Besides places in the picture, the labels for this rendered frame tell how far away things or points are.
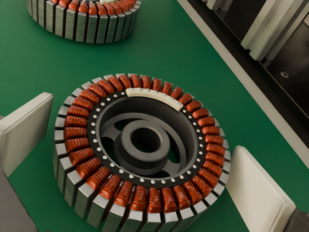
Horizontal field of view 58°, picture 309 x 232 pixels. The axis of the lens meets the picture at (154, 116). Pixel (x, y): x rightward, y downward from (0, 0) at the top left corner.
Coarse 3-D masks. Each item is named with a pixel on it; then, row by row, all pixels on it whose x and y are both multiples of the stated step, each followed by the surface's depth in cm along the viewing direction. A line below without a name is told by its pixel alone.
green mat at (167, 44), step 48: (0, 0) 28; (144, 0) 36; (0, 48) 23; (48, 48) 25; (96, 48) 27; (144, 48) 29; (192, 48) 32; (0, 96) 20; (240, 96) 29; (48, 144) 19; (144, 144) 21; (240, 144) 24; (288, 144) 26; (48, 192) 17; (288, 192) 22
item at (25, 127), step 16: (48, 96) 17; (16, 112) 14; (32, 112) 14; (48, 112) 18; (0, 128) 12; (16, 128) 13; (32, 128) 15; (0, 144) 12; (16, 144) 13; (32, 144) 16; (0, 160) 12; (16, 160) 14
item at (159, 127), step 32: (96, 96) 18; (128, 96) 19; (160, 96) 19; (192, 96) 21; (64, 128) 16; (96, 128) 17; (128, 128) 18; (160, 128) 19; (192, 128) 19; (64, 160) 15; (96, 160) 15; (128, 160) 17; (160, 160) 17; (192, 160) 17; (224, 160) 17; (64, 192) 16; (96, 192) 15; (128, 192) 14; (160, 192) 15; (192, 192) 15; (96, 224) 15; (128, 224) 14; (160, 224) 15
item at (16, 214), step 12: (0, 168) 10; (0, 180) 9; (0, 192) 8; (12, 192) 9; (0, 204) 8; (12, 204) 8; (0, 216) 8; (12, 216) 8; (24, 216) 8; (0, 228) 7; (12, 228) 7; (24, 228) 7; (36, 228) 8
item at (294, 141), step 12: (180, 0) 40; (192, 12) 39; (204, 24) 37; (216, 36) 36; (216, 48) 34; (228, 60) 33; (240, 72) 32; (252, 84) 31; (252, 96) 30; (264, 96) 30; (264, 108) 29; (276, 120) 28; (288, 132) 27; (300, 144) 27; (300, 156) 25
